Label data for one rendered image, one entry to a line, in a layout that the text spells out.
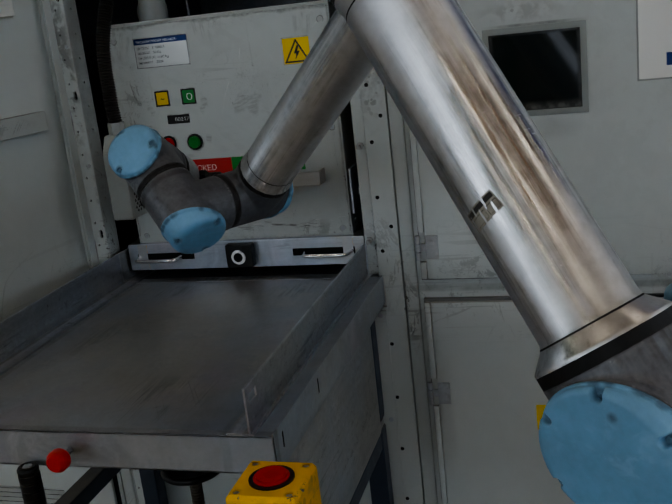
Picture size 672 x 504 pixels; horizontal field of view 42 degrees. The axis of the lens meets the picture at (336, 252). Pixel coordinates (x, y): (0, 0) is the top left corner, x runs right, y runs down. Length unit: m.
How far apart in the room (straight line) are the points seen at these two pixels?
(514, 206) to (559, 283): 0.08
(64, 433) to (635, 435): 0.81
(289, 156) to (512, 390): 0.73
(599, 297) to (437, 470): 1.14
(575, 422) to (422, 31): 0.40
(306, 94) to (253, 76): 0.57
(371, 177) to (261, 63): 0.32
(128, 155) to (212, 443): 0.48
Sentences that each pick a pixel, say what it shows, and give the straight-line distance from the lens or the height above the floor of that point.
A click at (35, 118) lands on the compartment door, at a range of 1.91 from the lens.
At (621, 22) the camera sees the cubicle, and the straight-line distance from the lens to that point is 1.64.
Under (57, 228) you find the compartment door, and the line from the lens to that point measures 1.97.
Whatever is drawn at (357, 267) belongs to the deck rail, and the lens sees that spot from 1.72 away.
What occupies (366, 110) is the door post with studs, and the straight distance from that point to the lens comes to 1.72.
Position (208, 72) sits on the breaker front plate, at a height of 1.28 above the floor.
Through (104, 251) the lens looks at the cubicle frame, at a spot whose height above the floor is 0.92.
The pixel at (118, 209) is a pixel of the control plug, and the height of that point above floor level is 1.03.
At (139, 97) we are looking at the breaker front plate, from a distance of 1.93.
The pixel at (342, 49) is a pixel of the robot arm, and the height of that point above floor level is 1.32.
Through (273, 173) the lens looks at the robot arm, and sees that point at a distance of 1.37.
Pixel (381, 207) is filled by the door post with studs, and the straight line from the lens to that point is 1.75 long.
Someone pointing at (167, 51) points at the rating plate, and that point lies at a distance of 1.89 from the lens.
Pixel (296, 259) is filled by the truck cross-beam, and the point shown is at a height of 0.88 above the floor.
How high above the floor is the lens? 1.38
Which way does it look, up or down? 15 degrees down
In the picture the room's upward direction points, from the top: 7 degrees counter-clockwise
